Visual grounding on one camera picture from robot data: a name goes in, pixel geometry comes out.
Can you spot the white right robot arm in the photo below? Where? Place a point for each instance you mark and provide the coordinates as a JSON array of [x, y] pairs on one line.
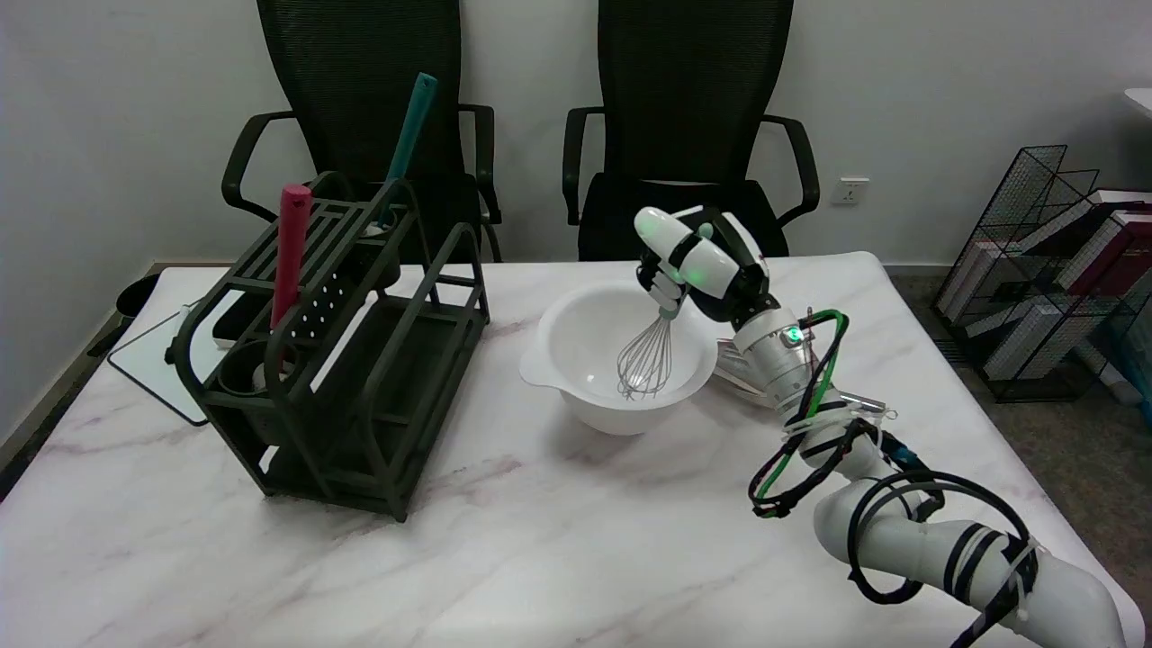
[[909, 522]]

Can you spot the dark green dish rack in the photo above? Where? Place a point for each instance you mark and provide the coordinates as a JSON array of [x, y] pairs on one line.
[[342, 360]]

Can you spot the black round bin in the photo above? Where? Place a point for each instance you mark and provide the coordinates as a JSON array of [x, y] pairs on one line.
[[137, 294]]

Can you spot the silver metal scoop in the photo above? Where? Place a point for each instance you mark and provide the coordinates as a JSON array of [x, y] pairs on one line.
[[747, 373]]

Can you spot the white mixing bowl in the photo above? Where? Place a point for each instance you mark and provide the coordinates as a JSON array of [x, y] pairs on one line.
[[612, 355]]

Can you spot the white books stack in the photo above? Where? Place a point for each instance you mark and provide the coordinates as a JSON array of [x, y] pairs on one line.
[[1071, 288]]

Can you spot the white tray with black rim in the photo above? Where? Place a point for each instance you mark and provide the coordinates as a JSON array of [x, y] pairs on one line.
[[175, 351]]

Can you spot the white wall socket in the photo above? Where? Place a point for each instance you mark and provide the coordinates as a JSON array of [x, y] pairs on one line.
[[849, 191]]

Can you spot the black mesh office chair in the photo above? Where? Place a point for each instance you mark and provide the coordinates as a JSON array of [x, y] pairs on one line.
[[360, 108], [693, 117]]

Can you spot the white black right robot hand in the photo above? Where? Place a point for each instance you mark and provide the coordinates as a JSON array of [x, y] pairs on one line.
[[711, 261]]

